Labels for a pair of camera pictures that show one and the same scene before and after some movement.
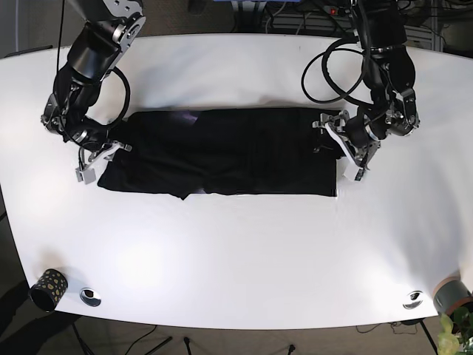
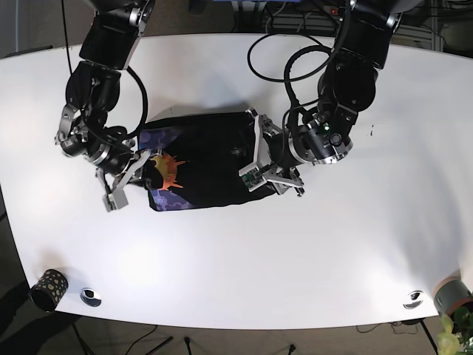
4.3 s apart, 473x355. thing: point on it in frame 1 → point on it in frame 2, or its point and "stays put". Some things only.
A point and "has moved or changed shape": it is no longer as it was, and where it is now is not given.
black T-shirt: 244,151 has moved or changed shape
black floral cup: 48,290 stays put
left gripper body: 86,171 → 115,197
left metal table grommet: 90,296 stays put
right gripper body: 358,154 → 264,171
